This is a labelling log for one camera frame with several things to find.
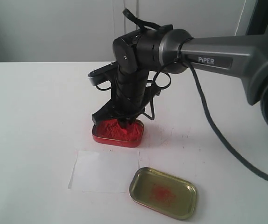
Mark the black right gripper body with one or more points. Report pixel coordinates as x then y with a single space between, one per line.
129 96

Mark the red rubber stamp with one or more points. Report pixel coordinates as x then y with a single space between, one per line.
124 127

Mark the red ink pad tin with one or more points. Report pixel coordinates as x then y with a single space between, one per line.
109 132

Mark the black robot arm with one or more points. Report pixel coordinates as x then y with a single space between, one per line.
172 51

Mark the white paper sheet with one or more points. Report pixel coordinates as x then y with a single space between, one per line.
104 172

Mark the gold tin lid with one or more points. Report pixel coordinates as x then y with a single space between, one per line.
163 193

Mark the white cabinet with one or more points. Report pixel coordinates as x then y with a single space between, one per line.
83 30

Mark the dark vertical post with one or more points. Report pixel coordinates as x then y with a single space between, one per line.
258 24

